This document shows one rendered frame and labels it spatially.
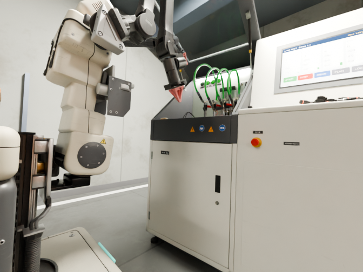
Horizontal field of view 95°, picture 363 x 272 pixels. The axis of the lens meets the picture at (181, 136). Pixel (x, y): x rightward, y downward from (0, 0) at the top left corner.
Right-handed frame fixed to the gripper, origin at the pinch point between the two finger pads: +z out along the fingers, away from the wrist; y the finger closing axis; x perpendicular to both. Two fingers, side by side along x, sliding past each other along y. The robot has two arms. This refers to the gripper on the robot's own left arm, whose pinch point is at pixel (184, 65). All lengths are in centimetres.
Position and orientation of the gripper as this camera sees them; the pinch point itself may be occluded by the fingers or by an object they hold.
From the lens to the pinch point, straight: 126.9
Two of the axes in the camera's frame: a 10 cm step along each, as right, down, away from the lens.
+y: -6.5, 2.4, 7.2
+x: -4.5, 6.4, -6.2
